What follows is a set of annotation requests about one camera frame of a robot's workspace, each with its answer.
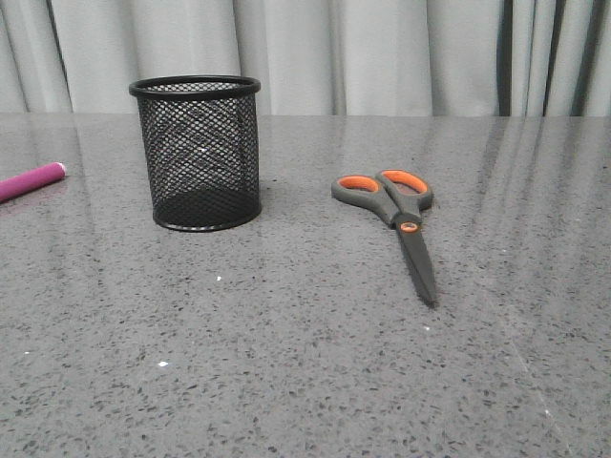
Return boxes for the grey orange scissors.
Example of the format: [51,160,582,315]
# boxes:
[331,169,437,306]

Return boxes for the grey curtain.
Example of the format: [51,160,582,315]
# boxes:
[1,1,610,116]

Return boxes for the magenta marker pen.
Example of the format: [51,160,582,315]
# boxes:
[0,162,66,202]

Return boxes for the black mesh pen cup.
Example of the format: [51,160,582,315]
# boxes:
[129,75,262,232]

